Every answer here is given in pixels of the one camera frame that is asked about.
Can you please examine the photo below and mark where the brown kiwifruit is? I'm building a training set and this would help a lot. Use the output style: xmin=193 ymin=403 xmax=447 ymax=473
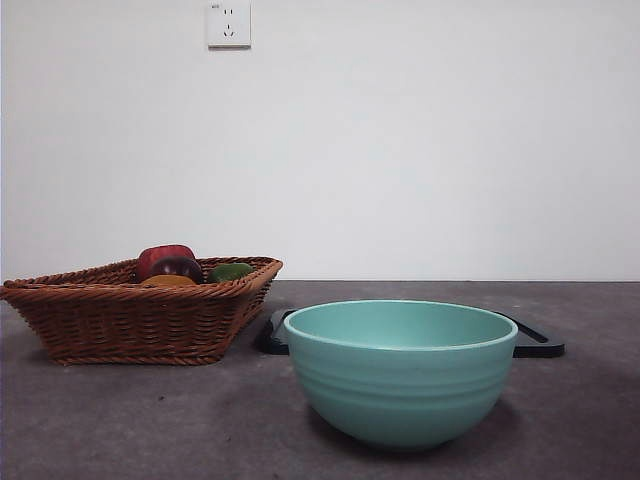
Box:
xmin=139 ymin=274 xmax=197 ymax=288

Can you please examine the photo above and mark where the teal ceramic bowl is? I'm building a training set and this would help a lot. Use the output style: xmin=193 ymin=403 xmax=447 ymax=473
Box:
xmin=283 ymin=299 xmax=519 ymax=448

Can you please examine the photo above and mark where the green avocado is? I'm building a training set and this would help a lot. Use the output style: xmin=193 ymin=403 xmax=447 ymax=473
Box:
xmin=207 ymin=262 xmax=254 ymax=284

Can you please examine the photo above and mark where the dark purple plum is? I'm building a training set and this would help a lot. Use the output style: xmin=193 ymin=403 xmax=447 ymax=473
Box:
xmin=149 ymin=255 xmax=204 ymax=285

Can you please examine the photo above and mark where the red apple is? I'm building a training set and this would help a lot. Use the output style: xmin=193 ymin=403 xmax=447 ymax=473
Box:
xmin=138 ymin=244 xmax=197 ymax=282

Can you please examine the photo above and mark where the brown wicker basket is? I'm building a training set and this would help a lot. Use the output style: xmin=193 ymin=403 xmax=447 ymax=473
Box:
xmin=0 ymin=256 xmax=284 ymax=366

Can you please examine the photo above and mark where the dark green rectangular tray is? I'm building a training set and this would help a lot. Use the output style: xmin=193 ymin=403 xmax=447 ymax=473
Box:
xmin=257 ymin=308 xmax=566 ymax=359

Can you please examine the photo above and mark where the white wall power socket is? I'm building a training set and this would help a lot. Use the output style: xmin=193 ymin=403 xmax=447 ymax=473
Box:
xmin=207 ymin=1 xmax=253 ymax=50

